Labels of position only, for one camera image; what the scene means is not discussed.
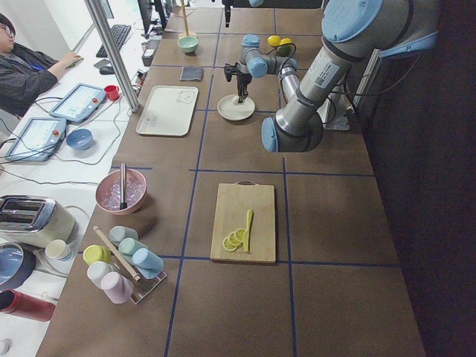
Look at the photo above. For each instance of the black monitor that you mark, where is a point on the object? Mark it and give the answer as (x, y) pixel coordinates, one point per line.
(152, 14)

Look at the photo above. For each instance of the white cup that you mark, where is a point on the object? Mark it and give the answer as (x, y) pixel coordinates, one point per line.
(97, 271)

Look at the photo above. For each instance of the black keyboard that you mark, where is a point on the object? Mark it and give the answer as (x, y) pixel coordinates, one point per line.
(119, 35)

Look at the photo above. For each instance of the blue bowl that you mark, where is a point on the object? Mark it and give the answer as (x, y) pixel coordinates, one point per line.
(80, 139)

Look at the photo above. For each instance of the pink cup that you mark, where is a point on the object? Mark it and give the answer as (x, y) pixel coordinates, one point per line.
(116, 287)

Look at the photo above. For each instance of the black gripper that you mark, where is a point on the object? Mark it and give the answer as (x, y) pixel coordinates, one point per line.
(242, 79)

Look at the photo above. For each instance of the cream round plate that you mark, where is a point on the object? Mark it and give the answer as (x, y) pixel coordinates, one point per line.
(230, 108)

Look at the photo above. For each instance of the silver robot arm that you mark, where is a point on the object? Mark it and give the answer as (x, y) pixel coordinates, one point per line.
(230, 4)
(351, 30)

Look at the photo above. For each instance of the black box with label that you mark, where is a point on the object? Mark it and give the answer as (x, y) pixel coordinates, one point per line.
(149, 50)

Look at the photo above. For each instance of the yellow plastic knife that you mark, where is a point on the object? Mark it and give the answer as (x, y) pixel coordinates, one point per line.
(246, 234)

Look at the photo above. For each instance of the red cup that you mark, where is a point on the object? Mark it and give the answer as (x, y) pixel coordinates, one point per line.
(112, 92)

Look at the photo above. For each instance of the grey cup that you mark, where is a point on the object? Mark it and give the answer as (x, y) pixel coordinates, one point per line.
(118, 233)

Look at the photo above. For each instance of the lemon slice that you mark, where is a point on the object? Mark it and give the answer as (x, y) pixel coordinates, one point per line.
(233, 240)
(227, 245)
(239, 234)

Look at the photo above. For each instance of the teach pendant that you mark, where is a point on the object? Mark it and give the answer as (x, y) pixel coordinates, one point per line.
(79, 104)
(38, 141)

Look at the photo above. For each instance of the pink bowl with ice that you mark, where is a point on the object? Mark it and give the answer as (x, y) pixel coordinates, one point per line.
(108, 192)

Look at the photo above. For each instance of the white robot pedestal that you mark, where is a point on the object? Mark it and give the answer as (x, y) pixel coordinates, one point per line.
(333, 113)

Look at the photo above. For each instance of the far teach pendant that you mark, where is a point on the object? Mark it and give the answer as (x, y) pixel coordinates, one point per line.
(79, 104)

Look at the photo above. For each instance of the wooden mug stand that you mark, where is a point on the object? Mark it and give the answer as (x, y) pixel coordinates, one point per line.
(186, 32)

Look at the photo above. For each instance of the seated person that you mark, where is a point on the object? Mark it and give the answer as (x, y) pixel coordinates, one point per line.
(25, 73)

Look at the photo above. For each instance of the aluminium frame post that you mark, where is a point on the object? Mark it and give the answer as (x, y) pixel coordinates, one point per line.
(100, 22)

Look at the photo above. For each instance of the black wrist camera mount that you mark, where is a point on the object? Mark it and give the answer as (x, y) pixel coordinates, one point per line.
(230, 71)

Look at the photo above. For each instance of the cream toaster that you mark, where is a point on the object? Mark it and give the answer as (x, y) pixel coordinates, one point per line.
(34, 220)

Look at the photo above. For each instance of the black computer mouse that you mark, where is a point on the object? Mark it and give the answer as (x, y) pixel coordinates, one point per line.
(106, 70)

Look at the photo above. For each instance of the yellow cup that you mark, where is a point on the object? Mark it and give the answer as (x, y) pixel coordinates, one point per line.
(96, 253)

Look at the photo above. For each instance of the wooden cutting board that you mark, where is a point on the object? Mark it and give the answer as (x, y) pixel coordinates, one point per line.
(232, 203)

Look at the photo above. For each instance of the green bowl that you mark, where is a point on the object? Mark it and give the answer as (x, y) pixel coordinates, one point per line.
(188, 44)

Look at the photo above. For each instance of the green cup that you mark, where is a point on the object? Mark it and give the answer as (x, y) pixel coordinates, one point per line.
(128, 246)

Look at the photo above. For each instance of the near teach pendant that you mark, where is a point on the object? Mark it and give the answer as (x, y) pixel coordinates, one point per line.
(38, 141)

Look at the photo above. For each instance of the green avocado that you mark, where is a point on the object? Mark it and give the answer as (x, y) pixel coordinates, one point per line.
(283, 50)

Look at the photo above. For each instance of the yellow lemon near edge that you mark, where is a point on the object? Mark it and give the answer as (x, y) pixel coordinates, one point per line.
(274, 41)

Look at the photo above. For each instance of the blue cup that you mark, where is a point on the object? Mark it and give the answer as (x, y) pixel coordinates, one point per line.
(148, 263)

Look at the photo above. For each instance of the white bear tray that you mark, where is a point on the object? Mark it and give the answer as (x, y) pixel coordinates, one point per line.
(168, 111)

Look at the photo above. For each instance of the grey folded cloth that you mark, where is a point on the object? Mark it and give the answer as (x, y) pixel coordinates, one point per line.
(191, 74)

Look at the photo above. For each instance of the white wire cup rack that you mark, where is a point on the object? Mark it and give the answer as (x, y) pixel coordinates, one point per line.
(143, 286)

